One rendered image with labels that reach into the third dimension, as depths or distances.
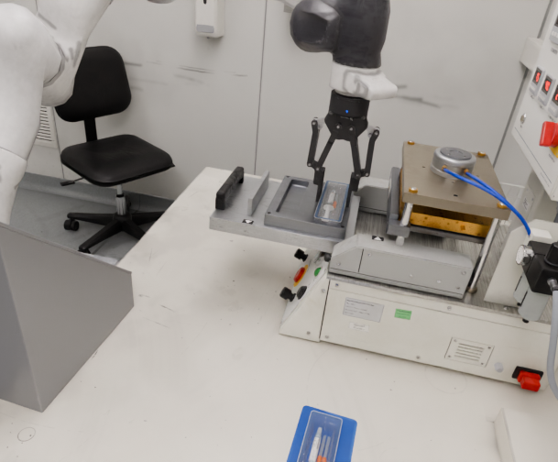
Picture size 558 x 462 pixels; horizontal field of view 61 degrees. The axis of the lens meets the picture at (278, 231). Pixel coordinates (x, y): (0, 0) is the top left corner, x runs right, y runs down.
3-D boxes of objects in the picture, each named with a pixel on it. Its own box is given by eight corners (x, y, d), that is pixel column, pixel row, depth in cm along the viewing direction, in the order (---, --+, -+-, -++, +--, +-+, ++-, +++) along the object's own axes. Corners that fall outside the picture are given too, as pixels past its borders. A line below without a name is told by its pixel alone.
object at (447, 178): (504, 196, 107) (524, 141, 100) (536, 275, 81) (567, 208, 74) (395, 178, 111) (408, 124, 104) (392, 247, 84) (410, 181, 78)
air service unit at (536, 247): (525, 288, 85) (557, 216, 78) (545, 344, 73) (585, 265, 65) (495, 281, 86) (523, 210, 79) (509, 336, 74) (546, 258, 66)
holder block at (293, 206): (353, 196, 111) (355, 186, 110) (344, 240, 94) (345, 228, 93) (284, 184, 114) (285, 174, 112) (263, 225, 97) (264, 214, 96)
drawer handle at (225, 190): (244, 181, 113) (245, 166, 111) (224, 210, 100) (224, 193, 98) (235, 180, 113) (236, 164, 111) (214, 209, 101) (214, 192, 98)
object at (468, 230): (475, 197, 105) (487, 158, 100) (489, 249, 87) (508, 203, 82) (396, 183, 108) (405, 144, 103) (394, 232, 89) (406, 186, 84)
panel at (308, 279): (304, 253, 128) (343, 203, 118) (279, 327, 103) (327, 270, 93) (298, 249, 128) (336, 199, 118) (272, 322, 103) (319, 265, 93)
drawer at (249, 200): (357, 210, 114) (364, 181, 110) (349, 260, 95) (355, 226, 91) (239, 188, 118) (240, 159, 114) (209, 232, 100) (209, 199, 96)
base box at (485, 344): (509, 291, 122) (534, 235, 113) (547, 409, 91) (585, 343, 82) (305, 250, 130) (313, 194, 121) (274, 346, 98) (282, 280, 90)
